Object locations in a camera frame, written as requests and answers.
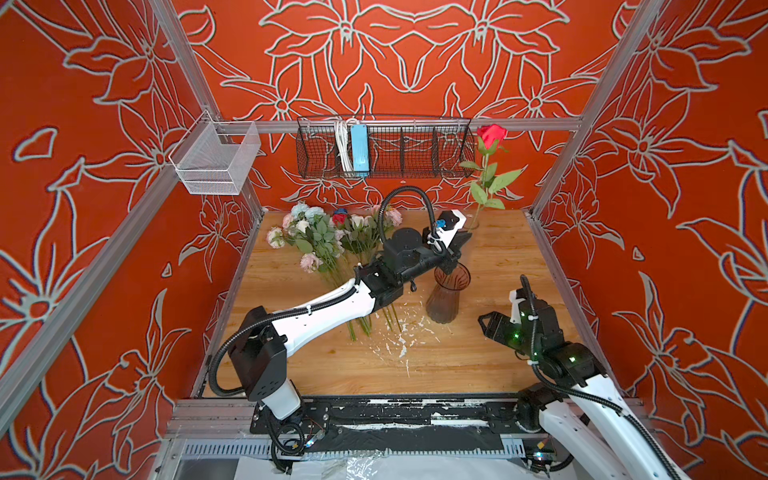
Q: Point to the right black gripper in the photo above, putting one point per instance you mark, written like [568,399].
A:
[498,322]

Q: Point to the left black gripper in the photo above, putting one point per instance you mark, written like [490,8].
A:
[447,254]

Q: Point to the brown ribbed glass vase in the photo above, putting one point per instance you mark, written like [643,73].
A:
[443,303]

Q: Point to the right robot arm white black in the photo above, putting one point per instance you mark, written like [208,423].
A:
[574,401]

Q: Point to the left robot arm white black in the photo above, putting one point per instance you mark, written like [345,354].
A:
[253,361]

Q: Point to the pink flower bunch right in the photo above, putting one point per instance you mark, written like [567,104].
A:
[361,235]

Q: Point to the pink white flower bunch left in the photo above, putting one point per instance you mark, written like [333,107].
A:
[311,230]

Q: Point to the light blue box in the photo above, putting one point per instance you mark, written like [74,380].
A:
[360,149]

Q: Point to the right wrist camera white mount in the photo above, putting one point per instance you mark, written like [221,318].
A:
[517,298]

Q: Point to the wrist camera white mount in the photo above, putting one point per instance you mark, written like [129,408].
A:
[446,226]
[517,298]

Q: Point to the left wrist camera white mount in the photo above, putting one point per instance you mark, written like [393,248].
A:
[446,226]

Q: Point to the black wire wall basket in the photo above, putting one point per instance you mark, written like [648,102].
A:
[400,147]

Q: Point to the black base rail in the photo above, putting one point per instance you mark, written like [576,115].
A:
[431,424]

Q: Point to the white mesh wall basket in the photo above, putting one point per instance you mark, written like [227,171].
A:
[215,157]

